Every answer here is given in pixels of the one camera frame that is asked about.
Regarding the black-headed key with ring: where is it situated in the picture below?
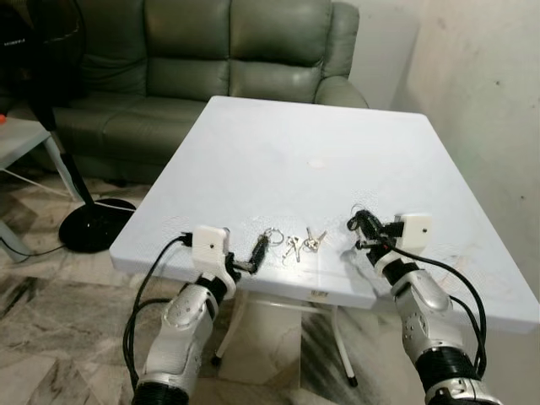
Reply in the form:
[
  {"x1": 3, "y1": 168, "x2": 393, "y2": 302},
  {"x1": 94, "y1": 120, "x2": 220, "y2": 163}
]
[{"x1": 349, "y1": 202, "x2": 378, "y2": 230}]

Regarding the silver bunch of keys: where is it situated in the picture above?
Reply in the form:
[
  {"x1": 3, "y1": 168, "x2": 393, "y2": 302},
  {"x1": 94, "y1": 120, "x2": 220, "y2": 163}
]
[{"x1": 260, "y1": 225, "x2": 328, "y2": 265}]

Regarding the white folding table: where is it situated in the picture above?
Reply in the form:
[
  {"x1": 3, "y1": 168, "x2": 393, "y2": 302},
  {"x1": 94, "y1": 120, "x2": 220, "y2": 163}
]
[{"x1": 110, "y1": 95, "x2": 540, "y2": 389}]

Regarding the black standing fan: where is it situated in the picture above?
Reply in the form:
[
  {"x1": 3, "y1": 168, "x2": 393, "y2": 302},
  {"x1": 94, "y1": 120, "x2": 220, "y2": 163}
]
[{"x1": 25, "y1": 0, "x2": 138, "y2": 254}]

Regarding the grey-green leather sofa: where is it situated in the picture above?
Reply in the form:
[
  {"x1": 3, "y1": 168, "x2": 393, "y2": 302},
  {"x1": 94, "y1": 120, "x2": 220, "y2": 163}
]
[{"x1": 8, "y1": 0, "x2": 370, "y2": 182}]

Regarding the small grey side table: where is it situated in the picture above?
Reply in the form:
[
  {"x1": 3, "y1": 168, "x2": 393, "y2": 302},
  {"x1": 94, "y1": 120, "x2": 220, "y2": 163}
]
[{"x1": 0, "y1": 118, "x2": 65, "y2": 200}]

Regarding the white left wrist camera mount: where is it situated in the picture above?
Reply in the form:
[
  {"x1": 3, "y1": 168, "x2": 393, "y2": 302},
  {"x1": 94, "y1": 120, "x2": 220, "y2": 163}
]
[{"x1": 190, "y1": 225, "x2": 241, "y2": 292}]

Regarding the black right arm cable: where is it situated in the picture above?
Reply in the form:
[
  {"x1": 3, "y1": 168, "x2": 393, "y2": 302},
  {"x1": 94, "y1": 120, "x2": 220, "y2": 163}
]
[{"x1": 384, "y1": 243, "x2": 489, "y2": 376}]

